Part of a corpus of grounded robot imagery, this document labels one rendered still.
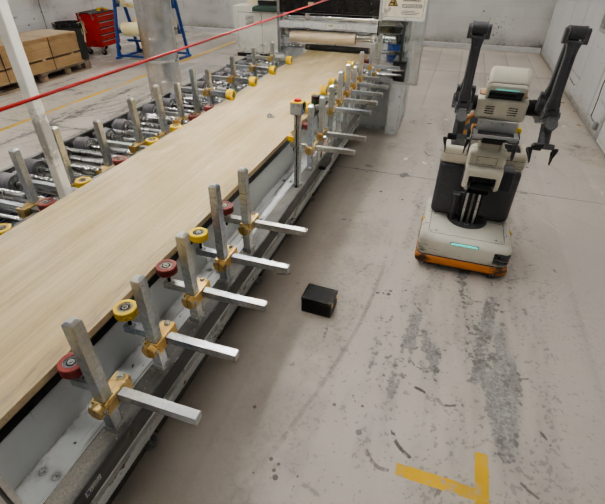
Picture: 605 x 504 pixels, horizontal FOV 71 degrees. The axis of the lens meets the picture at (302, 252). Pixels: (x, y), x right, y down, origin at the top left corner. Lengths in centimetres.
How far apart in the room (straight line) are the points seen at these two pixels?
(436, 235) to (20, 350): 250
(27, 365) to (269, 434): 117
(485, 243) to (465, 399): 115
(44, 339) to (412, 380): 177
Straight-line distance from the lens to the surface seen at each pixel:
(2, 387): 151
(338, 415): 230
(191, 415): 132
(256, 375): 244
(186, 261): 157
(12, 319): 172
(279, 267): 179
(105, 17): 1109
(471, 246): 313
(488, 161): 293
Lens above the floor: 191
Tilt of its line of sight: 36 degrees down
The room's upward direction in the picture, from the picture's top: 1 degrees clockwise
